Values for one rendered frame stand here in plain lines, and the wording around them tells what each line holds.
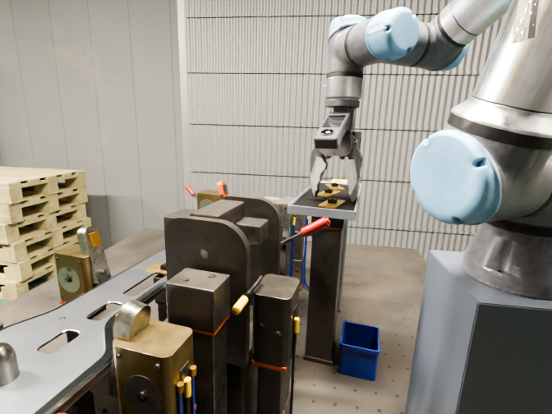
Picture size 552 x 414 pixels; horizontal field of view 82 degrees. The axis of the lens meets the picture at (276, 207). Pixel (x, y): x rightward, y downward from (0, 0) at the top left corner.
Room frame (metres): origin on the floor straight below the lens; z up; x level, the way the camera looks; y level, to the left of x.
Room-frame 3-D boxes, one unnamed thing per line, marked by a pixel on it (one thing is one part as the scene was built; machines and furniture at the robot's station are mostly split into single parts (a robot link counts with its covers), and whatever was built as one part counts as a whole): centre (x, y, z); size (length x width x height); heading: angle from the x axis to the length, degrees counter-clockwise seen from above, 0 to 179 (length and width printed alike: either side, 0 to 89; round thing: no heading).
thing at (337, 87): (0.71, -0.13, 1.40); 0.08 x 0.08 x 0.05
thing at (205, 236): (0.51, 0.08, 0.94); 0.18 x 0.13 x 0.49; 164
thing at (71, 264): (0.66, 0.44, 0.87); 0.12 x 0.07 x 0.35; 74
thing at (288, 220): (0.93, -0.02, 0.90); 0.13 x 0.08 x 0.41; 74
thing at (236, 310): (0.41, 0.03, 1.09); 0.10 x 0.01 x 0.01; 164
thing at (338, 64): (0.70, -0.14, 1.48); 0.09 x 0.08 x 0.11; 24
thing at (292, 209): (0.80, -0.14, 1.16); 0.37 x 0.14 x 0.02; 164
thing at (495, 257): (0.47, -0.38, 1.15); 0.15 x 0.15 x 0.10
